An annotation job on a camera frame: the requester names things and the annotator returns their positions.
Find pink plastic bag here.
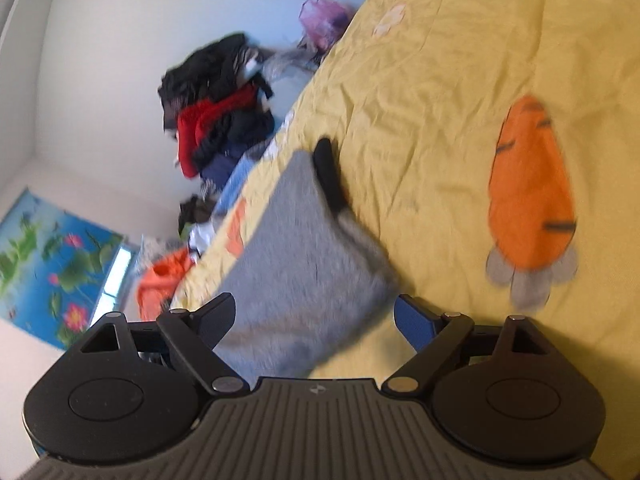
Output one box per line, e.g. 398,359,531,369
299,0,354,54

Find black padded jacket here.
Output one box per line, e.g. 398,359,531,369
195,107,277,171

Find orange plastic bag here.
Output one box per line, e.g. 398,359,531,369
136,249,195,322

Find blue lotus flower curtain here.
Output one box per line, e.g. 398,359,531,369
0,187,126,352

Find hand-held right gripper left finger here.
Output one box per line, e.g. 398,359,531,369
80,292,251,398

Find yellow printed bedspread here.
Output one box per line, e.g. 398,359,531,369
170,0,640,480

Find dark brown cloth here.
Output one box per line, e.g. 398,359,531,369
177,194,219,237

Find clear plastic bag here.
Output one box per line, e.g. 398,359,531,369
260,47,322,87

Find window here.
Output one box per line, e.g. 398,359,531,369
87,242,142,332

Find grey knit sweater navy sleeves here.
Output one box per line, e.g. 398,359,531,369
212,137,402,379

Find white crumpled cloth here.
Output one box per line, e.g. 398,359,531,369
187,222,222,262

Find light blue knit garment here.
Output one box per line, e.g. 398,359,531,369
214,140,275,217

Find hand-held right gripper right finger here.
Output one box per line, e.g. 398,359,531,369
382,294,557,398

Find black garment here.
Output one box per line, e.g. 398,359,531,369
157,32,273,127

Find navy garment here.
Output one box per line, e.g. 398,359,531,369
200,145,253,187

